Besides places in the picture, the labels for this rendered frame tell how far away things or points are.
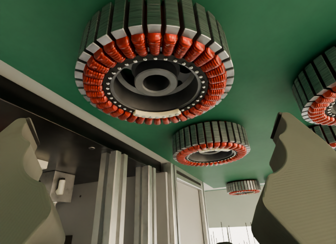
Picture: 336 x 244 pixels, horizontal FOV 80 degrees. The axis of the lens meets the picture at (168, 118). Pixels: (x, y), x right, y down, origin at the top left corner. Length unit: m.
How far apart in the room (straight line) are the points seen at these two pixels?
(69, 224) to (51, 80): 0.42
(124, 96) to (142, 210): 0.26
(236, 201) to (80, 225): 6.18
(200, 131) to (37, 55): 0.19
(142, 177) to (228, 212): 6.25
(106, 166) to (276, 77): 0.25
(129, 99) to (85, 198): 0.42
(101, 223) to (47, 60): 0.21
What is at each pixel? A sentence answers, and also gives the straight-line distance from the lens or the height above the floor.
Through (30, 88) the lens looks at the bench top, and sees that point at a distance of 0.24.
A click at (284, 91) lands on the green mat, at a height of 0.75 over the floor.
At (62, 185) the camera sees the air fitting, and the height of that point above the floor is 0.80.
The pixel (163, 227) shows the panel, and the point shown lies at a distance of 0.44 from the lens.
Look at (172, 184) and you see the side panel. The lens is 0.45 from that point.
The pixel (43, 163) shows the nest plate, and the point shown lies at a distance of 0.39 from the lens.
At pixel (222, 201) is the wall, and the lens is 6.66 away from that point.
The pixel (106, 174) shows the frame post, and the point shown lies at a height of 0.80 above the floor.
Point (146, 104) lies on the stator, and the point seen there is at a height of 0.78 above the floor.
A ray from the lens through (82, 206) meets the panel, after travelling 0.56.
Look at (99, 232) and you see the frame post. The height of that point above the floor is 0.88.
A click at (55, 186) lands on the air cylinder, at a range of 0.45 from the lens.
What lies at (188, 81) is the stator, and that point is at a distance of 0.17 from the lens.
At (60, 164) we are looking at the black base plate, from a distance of 0.41.
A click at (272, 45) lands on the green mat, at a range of 0.19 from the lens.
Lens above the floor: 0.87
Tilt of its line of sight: 28 degrees down
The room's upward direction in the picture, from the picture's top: 177 degrees clockwise
